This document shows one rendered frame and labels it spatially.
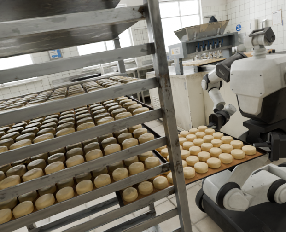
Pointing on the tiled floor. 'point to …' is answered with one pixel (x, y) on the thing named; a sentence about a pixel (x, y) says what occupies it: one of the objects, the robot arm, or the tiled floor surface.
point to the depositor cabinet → (183, 99)
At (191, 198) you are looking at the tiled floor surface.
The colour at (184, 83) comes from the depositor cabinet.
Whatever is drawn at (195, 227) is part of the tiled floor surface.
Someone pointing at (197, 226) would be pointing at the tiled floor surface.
